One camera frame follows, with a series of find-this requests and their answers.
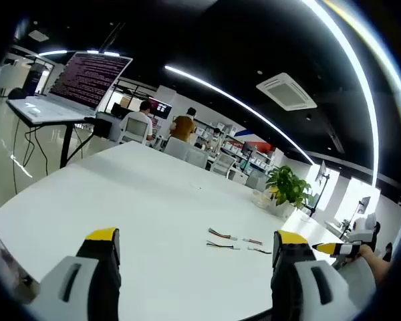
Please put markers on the wall monitor with red screen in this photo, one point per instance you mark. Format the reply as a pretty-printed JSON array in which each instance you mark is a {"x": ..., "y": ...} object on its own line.
[{"x": 161, "y": 108}]

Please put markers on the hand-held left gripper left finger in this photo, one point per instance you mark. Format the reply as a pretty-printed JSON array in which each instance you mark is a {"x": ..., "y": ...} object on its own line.
[{"x": 87, "y": 284}]

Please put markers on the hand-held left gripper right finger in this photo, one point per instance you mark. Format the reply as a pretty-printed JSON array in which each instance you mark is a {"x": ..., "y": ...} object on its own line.
[{"x": 307, "y": 287}]

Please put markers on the shelf of white boxes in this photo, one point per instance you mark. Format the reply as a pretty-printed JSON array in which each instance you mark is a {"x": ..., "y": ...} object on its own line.
[{"x": 234, "y": 147}]

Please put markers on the ceiling air conditioner vent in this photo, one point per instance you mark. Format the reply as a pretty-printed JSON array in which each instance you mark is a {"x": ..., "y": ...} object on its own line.
[{"x": 285, "y": 92}]

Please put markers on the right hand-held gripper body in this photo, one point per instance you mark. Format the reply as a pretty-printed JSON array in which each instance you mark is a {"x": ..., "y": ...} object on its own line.
[{"x": 362, "y": 223}]

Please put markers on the white office chair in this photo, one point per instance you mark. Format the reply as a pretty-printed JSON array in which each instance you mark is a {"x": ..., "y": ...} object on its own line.
[
  {"x": 135, "y": 130},
  {"x": 177, "y": 147},
  {"x": 223, "y": 164},
  {"x": 197, "y": 158}
]

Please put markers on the small desk monitor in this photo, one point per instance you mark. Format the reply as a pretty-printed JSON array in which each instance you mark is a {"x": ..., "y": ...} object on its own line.
[{"x": 365, "y": 204}]

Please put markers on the black laptop stand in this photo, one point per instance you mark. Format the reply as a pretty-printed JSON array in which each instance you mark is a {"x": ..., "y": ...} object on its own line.
[{"x": 66, "y": 143}]

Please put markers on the clear glass bowl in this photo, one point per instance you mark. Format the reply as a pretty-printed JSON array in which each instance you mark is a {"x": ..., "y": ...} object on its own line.
[{"x": 261, "y": 200}]

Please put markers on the green potted plant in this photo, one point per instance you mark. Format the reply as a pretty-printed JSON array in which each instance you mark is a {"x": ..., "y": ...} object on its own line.
[{"x": 287, "y": 185}]

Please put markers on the ceiling light strip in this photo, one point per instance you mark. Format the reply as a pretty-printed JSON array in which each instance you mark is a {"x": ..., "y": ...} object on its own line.
[
  {"x": 240, "y": 102},
  {"x": 361, "y": 77}
]

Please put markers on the open silver laptop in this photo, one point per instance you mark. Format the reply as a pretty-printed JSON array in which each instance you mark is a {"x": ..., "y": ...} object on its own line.
[{"x": 87, "y": 77}]

